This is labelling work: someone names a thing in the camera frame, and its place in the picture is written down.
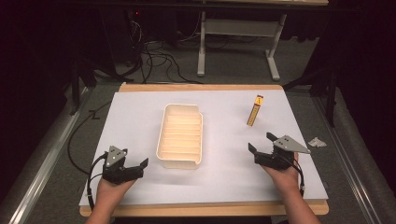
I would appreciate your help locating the aluminium floor rail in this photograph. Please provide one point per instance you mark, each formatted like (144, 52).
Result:
(348, 161)
(40, 168)

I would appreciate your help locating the yellow and red slim box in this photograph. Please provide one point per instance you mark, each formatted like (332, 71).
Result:
(255, 111)

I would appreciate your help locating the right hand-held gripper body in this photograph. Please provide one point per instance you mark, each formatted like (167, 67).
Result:
(274, 158)

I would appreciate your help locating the person's right hand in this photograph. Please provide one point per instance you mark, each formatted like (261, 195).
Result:
(286, 179)

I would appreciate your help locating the white table sheet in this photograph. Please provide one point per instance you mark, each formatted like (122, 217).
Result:
(224, 174)

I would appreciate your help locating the black metal stand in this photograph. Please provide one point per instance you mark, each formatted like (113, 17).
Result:
(82, 77)
(327, 90)

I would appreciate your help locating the wooden table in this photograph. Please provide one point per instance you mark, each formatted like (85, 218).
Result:
(202, 87)

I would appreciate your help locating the black computer tower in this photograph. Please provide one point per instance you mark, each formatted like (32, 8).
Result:
(120, 37)

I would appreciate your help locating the white ribbed plastic tray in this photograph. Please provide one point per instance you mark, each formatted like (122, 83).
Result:
(180, 137)

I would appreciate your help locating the person's left hand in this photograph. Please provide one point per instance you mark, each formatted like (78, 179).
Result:
(110, 191)

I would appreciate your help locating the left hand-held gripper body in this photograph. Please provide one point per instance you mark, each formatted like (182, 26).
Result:
(116, 172)

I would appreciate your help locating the white metal desk frame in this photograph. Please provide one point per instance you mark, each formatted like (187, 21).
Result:
(243, 28)

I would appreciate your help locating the crumpled white paper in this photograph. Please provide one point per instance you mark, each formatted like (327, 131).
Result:
(317, 142)

